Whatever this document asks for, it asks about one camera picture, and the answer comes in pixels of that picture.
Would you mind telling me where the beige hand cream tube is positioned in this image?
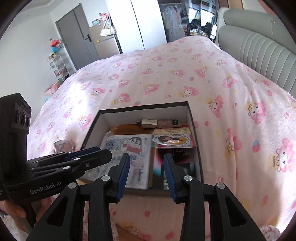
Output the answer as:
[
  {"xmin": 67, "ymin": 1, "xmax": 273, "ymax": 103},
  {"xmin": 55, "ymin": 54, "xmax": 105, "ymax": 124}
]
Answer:
[{"xmin": 136, "ymin": 119, "xmax": 186, "ymax": 129}]

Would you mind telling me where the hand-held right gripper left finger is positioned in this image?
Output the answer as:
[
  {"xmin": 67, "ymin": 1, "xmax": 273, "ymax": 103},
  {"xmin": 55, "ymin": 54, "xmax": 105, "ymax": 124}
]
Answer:
[{"xmin": 25, "ymin": 153, "xmax": 130, "ymax": 241}]

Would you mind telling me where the cartoon print sheet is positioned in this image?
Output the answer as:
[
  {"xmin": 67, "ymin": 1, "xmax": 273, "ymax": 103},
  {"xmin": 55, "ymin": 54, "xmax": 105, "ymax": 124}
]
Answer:
[{"xmin": 100, "ymin": 134, "xmax": 153, "ymax": 190}]

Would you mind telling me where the white handbag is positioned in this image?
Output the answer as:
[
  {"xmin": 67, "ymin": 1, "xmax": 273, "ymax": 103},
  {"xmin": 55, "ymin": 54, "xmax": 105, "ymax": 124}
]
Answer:
[{"xmin": 100, "ymin": 22, "xmax": 116, "ymax": 37}]

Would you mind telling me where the grey door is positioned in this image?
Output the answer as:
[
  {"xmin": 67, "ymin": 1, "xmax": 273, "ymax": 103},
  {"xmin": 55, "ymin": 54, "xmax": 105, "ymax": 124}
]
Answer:
[{"xmin": 55, "ymin": 3, "xmax": 100, "ymax": 75}]

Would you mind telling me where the person's left hand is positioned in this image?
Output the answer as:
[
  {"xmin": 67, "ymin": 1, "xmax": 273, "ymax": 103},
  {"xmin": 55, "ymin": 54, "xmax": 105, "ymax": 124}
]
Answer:
[{"xmin": 0, "ymin": 201, "xmax": 26, "ymax": 219}]

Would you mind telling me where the pink translucent pouch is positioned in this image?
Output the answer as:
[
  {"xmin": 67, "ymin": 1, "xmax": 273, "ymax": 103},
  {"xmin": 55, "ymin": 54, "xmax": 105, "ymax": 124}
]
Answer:
[{"xmin": 54, "ymin": 139, "xmax": 75, "ymax": 153}]

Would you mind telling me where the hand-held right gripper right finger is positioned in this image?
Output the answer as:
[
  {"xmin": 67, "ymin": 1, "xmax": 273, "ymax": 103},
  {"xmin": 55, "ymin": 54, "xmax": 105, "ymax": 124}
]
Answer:
[{"xmin": 164, "ymin": 153, "xmax": 269, "ymax": 241}]

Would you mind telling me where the black storage box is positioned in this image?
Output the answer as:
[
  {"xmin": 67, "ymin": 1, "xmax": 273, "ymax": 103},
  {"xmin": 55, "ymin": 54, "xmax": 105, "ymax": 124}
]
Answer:
[{"xmin": 80, "ymin": 101, "xmax": 204, "ymax": 197}]

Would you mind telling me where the grey cabinet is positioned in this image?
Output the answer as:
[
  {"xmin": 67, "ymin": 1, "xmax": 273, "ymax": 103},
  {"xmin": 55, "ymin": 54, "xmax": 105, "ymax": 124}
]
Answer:
[{"xmin": 89, "ymin": 23, "xmax": 122, "ymax": 61}]

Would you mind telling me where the clear packed sticker sheet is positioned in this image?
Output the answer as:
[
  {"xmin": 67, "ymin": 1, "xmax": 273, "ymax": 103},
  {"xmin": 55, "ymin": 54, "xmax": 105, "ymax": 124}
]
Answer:
[{"xmin": 151, "ymin": 133, "xmax": 197, "ymax": 149}]

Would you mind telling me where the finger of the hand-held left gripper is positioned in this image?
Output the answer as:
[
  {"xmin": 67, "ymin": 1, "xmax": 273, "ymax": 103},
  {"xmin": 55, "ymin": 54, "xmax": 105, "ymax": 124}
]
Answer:
[
  {"xmin": 30, "ymin": 149, "xmax": 113, "ymax": 179},
  {"xmin": 26, "ymin": 147, "xmax": 102, "ymax": 168}
]

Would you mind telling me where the red blue toy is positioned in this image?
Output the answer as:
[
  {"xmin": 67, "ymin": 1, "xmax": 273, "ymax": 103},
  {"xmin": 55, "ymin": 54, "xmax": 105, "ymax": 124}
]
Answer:
[{"xmin": 50, "ymin": 38, "xmax": 63, "ymax": 52}]

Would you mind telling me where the white wire shelf rack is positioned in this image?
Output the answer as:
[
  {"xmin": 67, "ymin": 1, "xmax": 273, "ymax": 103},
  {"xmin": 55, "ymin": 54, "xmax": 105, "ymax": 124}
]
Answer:
[{"xmin": 46, "ymin": 38, "xmax": 70, "ymax": 82}]

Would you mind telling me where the white wardrobe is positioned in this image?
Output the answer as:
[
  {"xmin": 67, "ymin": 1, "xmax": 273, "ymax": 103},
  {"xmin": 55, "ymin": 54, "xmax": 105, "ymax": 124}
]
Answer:
[{"xmin": 105, "ymin": 0, "xmax": 167, "ymax": 50}]

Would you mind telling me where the clear printed phone case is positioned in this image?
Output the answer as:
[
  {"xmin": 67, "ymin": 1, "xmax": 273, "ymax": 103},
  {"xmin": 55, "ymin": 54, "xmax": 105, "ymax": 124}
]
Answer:
[{"xmin": 80, "ymin": 162, "xmax": 121, "ymax": 183}]

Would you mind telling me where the grey padded headboard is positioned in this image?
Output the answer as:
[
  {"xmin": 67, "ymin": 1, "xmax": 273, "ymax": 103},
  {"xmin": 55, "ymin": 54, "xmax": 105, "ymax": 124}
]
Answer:
[{"xmin": 211, "ymin": 7, "xmax": 296, "ymax": 95}]

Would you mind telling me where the dark open closet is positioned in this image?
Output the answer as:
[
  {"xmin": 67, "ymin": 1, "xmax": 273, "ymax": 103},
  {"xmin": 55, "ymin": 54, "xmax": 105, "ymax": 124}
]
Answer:
[{"xmin": 159, "ymin": 0, "xmax": 219, "ymax": 43}]

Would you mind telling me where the pink printed blanket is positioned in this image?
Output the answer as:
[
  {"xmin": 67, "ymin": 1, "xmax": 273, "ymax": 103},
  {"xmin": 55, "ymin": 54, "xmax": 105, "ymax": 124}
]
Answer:
[{"xmin": 26, "ymin": 35, "xmax": 296, "ymax": 241}]

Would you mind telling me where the black iridescent packaging box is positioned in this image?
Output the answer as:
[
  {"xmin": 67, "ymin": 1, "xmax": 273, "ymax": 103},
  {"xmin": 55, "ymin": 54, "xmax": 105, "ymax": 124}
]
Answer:
[{"xmin": 148, "ymin": 147, "xmax": 197, "ymax": 190}]

